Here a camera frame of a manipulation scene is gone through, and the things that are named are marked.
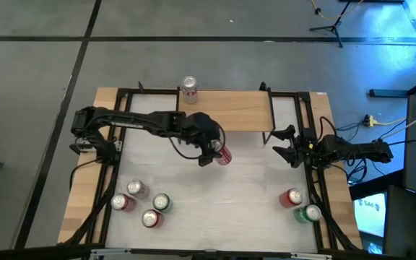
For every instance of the silver Diet Coke can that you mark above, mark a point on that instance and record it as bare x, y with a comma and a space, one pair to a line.
189, 90
137, 187

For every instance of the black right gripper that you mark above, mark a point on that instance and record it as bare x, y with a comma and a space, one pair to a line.
311, 151

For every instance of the red Coke Zero can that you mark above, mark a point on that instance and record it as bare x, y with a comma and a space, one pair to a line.
291, 197
152, 218

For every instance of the dark grey computer case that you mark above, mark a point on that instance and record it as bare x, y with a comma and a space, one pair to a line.
403, 224

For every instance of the black aluminium table frame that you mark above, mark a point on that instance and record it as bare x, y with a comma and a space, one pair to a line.
150, 91

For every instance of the green Sprite can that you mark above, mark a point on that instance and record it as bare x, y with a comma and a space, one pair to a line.
162, 203
307, 213

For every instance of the black tripod stand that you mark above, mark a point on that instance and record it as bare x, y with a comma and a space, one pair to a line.
334, 27

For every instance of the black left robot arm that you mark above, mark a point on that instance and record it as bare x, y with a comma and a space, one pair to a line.
121, 121

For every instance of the black floor stand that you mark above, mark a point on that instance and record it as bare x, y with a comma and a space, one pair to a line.
388, 93

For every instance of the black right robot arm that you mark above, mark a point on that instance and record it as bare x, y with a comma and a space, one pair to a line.
359, 151

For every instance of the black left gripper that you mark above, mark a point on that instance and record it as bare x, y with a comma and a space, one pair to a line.
197, 128

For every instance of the yellow power splitter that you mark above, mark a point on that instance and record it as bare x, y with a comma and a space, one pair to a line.
373, 121

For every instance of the wooden shelf board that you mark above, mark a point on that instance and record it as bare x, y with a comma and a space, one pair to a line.
229, 108

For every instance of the red Coca-Cola can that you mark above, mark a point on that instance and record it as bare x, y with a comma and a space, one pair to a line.
123, 202
224, 156

